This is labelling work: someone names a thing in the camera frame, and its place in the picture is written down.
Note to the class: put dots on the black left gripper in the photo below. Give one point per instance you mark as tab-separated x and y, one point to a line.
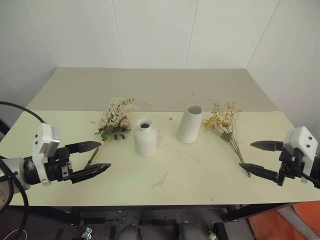
56	168

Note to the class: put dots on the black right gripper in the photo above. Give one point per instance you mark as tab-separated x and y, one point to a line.
292	162

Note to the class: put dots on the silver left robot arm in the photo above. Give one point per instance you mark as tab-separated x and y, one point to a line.
15	172

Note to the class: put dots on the white bottle-shaped vase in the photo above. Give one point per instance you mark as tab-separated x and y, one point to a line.
145	140

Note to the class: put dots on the white conical vase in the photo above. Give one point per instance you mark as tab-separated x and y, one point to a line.
188	125

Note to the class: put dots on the pink and white flower bouquet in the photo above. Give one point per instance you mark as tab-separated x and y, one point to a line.
113	120

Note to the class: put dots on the yellow dried flower bouquet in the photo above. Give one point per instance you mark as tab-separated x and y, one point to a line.
222	122

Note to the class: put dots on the orange floor mat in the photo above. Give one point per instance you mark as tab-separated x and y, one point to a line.
265	222

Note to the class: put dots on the small metal clip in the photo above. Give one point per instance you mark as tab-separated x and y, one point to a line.
86	233

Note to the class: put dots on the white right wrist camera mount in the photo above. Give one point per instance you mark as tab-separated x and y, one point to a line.
303	140

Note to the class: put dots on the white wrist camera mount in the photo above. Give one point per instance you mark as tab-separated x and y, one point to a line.
45	140
303	140

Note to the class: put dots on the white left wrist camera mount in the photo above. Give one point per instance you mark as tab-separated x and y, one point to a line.
45	140

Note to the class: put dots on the black metal table frame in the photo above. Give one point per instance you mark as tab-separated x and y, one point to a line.
125	212

